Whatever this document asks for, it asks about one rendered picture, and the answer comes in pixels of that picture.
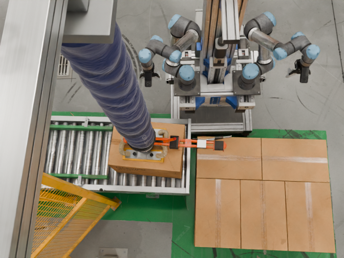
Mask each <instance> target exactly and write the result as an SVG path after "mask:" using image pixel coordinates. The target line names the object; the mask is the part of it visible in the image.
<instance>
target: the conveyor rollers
mask: <svg viewBox="0 0 344 258"><path fill-rule="evenodd" d="M58 131H59V130H53V136H52V143H51V150H50V157H49V164H48V171H47V173H53V168H54V160H55V153H56V146H57V138H58ZM76 132H77V131H71V138H70V146H69V154H68V162H67V170H66V174H71V173H72V165H73V157H74V148H75V140H76ZM67 133H68V131H67V130H62V135H61V143H60V150H59V158H58V166H57V174H62V169H63V161H64V156H65V149H66V140H67ZM103 134H104V131H99V133H98V142H97V152H96V162H95V171H94V174H95V175H99V174H100V165H101V155H102V145H103ZM112 134H113V132H108V133H107V143H106V153H105V164H104V175H108V176H109V172H110V166H108V160H109V153H110V147H111V140H112ZM94 135H95V131H90V133H89V141H88V151H87V160H86V165H85V174H86V175H90V172H91V163H92V153H93V144H94ZM185 139H187V126H185ZM84 140H85V131H80V138H79V147H78V155H77V163H76V172H75V174H81V167H82V157H83V149H84ZM186 155H187V148H186V147H184V157H183V167H182V178H181V179H180V188H186ZM118 176H119V173H118V172H116V171H115V170H114V172H113V184H112V185H118ZM137 178H138V175H136V174H132V186H137ZM127 181H128V174H126V173H123V176H122V186H127ZM89 182H90V179H84V184H89ZM108 183H109V180H107V179H103V185H108ZM156 184H157V176H152V179H151V187H156ZM93 185H99V179H94V181H93ZM146 185H147V175H142V181H141V186H146ZM161 187H166V177H161ZM170 187H176V178H171V179H170Z"/></svg>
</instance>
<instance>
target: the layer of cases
mask: <svg viewBox="0 0 344 258"><path fill-rule="evenodd" d="M217 141H225V143H226V145H227V146H226V148H225V149H224V151H221V150H214V151H213V149H212V148H206V149H200V148H197V150H196V195H195V239H194V245H195V247H213V248H235V249H257V250H279V251H302V252H324V253H335V241H334V228H333V216H332V204H331V192H330V183H329V182H330V180H329V168H328V155H327V144H326V140H316V139H280V138H243V137H231V138H224V139H219V140H217Z"/></svg>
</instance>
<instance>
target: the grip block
mask: <svg viewBox="0 0 344 258"><path fill-rule="evenodd" d="M174 137H176V140H174V141H170V142H168V147H169V149H179V144H180V137H179V136H172V135H171V136H169V139H170V138H174Z"/></svg>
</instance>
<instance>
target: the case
mask: <svg viewBox="0 0 344 258"><path fill-rule="evenodd" d="M151 124H152V127H158V128H166V130H167V131H168V134H169V136H171V135H172V136H179V137H180V139H185V125H183V124H172V123H160V122H151ZM121 141H122V140H121V138H120V134H119V133H118V132H117V130H116V128H115V127H113V134H112V140H111V147H110V153H109V160H108V166H110V167H111V168H112V169H113V170H115V171H116V172H118V173H126V174H136V175H147V176H157V177H167V178H178V179H181V178H182V167H183V157H184V147H181V146H180V147H179V149H169V147H168V146H167V155H166V157H164V163H161V162H146V161H131V160H123V159H122V157H123V155H121V154H120V153H119V144H120V142H121ZM124 148H130V146H129V145H128V144H125V145H124ZM152 149H153V150H163V147H162V146H155V145H154V147H153V148H152Z"/></svg>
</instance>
